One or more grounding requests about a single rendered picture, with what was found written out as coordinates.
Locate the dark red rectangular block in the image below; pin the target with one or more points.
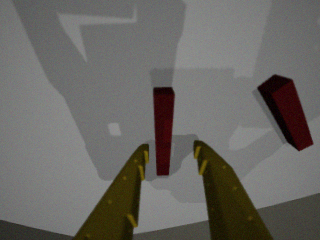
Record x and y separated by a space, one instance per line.
280 95

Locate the dark red rectangular bar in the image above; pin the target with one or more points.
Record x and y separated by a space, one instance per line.
163 119

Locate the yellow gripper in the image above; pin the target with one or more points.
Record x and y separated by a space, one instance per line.
231 213

